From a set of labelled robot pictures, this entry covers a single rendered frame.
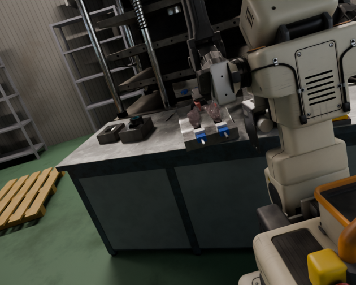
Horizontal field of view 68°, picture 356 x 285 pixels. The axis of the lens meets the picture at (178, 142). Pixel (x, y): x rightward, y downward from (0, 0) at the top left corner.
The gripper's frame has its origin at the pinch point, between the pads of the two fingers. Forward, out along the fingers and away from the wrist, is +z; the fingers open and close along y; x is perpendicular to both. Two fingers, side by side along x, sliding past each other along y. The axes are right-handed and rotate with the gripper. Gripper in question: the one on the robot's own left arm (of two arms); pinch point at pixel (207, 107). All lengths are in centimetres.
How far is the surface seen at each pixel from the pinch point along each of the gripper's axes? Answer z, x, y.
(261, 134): 16.7, 10.3, -21.2
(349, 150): 25, 26, -56
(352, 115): 13, 16, -60
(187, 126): 19.6, -10.3, 10.0
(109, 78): 39, -103, 56
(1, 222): 133, -63, 205
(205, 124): 19.3, -8.0, 0.9
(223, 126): 12.6, 2.3, -5.7
